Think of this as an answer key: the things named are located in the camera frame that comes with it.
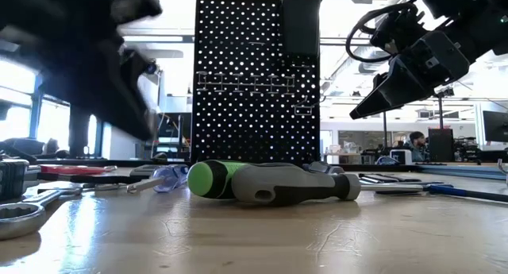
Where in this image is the green black screwdriver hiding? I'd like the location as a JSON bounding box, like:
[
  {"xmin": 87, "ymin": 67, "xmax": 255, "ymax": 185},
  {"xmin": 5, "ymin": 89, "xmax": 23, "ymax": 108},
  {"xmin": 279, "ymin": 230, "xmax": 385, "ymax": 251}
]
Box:
[{"xmin": 186, "ymin": 159, "xmax": 255, "ymax": 199}]

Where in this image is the black ceiling track light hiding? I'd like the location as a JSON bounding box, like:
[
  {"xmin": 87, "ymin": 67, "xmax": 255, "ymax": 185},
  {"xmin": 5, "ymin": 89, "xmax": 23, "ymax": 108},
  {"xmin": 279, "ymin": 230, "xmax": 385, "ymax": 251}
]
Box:
[{"xmin": 433, "ymin": 85, "xmax": 456, "ymax": 99}]

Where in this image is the black perforated computer tower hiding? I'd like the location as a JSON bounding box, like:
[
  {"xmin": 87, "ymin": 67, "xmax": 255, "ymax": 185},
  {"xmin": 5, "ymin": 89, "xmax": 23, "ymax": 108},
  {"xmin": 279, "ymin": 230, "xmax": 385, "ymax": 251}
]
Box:
[{"xmin": 427, "ymin": 127, "xmax": 456, "ymax": 163}]

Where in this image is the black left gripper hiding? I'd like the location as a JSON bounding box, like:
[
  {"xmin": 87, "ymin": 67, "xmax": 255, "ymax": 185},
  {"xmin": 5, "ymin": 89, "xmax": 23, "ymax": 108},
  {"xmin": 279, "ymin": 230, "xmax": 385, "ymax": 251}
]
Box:
[{"xmin": 37, "ymin": 25, "xmax": 160, "ymax": 143}]

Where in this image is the black tape measure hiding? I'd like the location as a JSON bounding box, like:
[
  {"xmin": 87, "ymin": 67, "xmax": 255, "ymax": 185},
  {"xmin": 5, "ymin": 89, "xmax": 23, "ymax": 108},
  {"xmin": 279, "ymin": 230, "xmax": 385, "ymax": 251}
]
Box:
[{"xmin": 0, "ymin": 158, "xmax": 133, "ymax": 203}]

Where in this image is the black computer monitor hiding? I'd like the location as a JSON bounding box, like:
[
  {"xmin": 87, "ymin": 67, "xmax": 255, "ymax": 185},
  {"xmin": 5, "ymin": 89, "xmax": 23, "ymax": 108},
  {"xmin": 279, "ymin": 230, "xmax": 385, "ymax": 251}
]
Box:
[
  {"xmin": 482, "ymin": 110, "xmax": 508, "ymax": 143},
  {"xmin": 156, "ymin": 111, "xmax": 194, "ymax": 140}
]

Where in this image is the black bag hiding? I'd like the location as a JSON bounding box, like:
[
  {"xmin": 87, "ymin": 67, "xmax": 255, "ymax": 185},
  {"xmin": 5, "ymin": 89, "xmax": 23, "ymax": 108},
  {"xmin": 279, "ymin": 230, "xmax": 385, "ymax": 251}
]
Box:
[{"xmin": 0, "ymin": 137, "xmax": 60, "ymax": 160}]

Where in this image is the metal screwdriver holder rack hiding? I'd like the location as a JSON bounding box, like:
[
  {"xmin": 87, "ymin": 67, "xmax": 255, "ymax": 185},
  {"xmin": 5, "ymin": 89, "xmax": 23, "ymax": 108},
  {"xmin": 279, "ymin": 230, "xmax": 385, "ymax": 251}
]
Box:
[{"xmin": 196, "ymin": 70, "xmax": 298, "ymax": 95}]

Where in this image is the black upright post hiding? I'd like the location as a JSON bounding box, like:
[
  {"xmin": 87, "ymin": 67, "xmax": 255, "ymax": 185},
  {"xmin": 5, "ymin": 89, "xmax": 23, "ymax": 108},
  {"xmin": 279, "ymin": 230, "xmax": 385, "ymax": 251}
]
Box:
[{"xmin": 67, "ymin": 106, "xmax": 94, "ymax": 159}]

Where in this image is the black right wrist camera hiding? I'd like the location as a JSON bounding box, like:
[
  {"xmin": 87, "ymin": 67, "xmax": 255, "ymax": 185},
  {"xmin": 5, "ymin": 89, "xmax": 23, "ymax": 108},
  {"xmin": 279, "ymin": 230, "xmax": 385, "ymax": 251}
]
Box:
[{"xmin": 369, "ymin": 4, "xmax": 429, "ymax": 56}]

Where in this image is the black pegboard bin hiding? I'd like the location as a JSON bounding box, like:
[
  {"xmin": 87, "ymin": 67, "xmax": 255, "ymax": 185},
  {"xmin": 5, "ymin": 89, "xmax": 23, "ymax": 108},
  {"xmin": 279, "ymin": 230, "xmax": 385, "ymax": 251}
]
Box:
[{"xmin": 279, "ymin": 0, "xmax": 323, "ymax": 57}]

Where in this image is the silver combination wrench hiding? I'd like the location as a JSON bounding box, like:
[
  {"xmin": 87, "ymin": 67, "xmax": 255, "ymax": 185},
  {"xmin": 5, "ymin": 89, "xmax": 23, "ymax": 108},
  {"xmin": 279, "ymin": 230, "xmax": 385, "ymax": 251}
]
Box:
[
  {"xmin": 0, "ymin": 185, "xmax": 87, "ymax": 242},
  {"xmin": 82, "ymin": 181, "xmax": 133, "ymax": 192}
]

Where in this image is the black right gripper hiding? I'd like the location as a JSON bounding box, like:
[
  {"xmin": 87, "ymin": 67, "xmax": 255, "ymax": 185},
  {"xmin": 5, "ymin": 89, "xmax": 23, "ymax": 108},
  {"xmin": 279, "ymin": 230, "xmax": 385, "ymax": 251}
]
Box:
[{"xmin": 348, "ymin": 29, "xmax": 472, "ymax": 121}]

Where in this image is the white container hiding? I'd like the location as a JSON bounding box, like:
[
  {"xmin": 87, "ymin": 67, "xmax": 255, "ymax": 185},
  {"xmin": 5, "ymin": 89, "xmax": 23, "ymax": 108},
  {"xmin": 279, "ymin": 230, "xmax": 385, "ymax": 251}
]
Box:
[{"xmin": 390, "ymin": 149, "xmax": 414, "ymax": 166}]

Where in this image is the grey black screwdriver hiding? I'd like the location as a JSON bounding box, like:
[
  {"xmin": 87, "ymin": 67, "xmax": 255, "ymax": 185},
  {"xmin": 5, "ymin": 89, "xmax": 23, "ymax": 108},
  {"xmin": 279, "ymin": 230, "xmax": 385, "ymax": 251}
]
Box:
[{"xmin": 231, "ymin": 162, "xmax": 429, "ymax": 206}]

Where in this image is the clear blue handled screwdriver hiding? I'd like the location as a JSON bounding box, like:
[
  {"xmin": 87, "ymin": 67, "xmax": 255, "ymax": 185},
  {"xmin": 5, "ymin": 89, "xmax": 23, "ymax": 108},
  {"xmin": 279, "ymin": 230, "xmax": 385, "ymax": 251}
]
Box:
[{"xmin": 125, "ymin": 164, "xmax": 191, "ymax": 195}]

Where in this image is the person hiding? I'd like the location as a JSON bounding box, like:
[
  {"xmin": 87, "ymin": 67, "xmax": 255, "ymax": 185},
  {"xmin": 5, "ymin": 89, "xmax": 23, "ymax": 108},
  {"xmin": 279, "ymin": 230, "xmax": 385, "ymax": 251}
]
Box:
[{"xmin": 403, "ymin": 129, "xmax": 430, "ymax": 163}]

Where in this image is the blue T-handle hex key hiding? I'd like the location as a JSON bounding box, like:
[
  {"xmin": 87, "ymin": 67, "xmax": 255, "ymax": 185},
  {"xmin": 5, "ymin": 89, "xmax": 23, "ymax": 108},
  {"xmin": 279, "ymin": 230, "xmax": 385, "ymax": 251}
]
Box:
[{"xmin": 372, "ymin": 181, "xmax": 508, "ymax": 204}]

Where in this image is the small wire pegboard hook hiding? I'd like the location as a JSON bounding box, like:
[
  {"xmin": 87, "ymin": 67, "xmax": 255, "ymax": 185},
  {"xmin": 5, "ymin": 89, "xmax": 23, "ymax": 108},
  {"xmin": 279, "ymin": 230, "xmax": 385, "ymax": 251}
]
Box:
[{"xmin": 292, "ymin": 97, "xmax": 318, "ymax": 117}]

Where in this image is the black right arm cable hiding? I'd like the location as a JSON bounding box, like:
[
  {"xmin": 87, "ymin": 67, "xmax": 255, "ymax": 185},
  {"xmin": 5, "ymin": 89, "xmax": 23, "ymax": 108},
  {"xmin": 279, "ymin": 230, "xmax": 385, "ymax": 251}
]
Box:
[{"xmin": 345, "ymin": 2, "xmax": 418, "ymax": 64}]

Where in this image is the black metal pegboard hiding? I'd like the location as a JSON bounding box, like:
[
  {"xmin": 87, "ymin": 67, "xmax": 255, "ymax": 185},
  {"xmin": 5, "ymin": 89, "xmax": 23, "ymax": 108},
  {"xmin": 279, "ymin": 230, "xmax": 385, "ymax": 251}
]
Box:
[{"xmin": 191, "ymin": 0, "xmax": 322, "ymax": 166}]

